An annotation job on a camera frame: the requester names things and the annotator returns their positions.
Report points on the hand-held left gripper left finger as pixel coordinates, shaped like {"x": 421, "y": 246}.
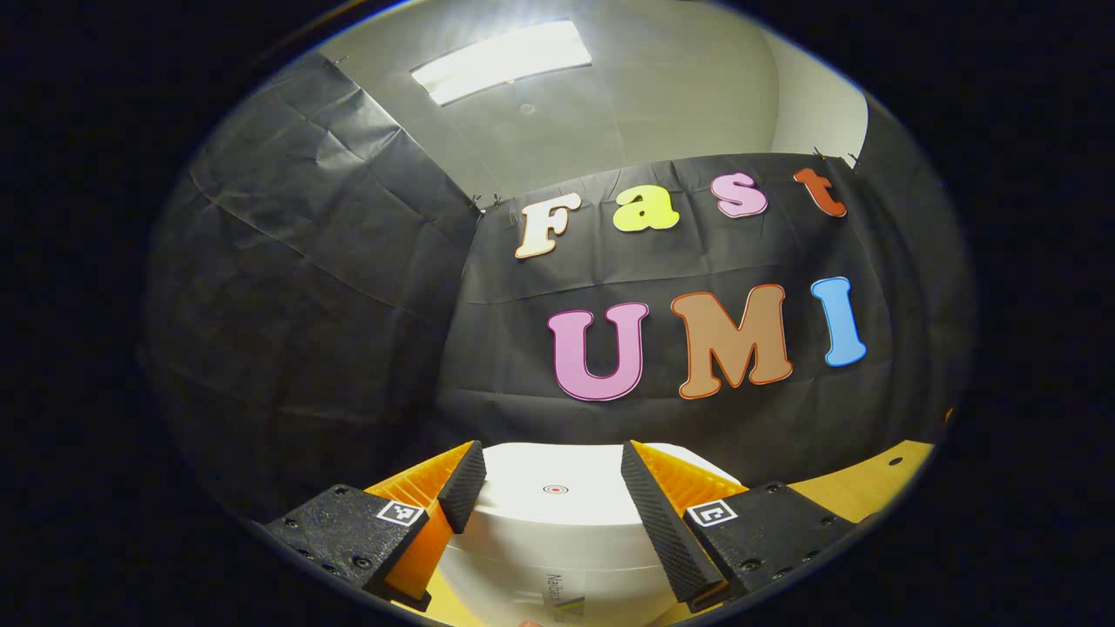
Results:
{"x": 466, "y": 488}

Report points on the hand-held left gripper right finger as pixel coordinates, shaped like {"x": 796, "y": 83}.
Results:
{"x": 653, "y": 522}

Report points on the white desktop garbage bin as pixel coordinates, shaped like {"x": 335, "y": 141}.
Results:
{"x": 557, "y": 540}

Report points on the wooden desktop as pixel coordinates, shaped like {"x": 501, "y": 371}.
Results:
{"x": 871, "y": 488}

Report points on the black backdrop cloth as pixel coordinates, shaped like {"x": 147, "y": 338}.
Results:
{"x": 305, "y": 305}

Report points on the ceiling light panel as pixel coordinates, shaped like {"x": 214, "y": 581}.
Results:
{"x": 501, "y": 63}

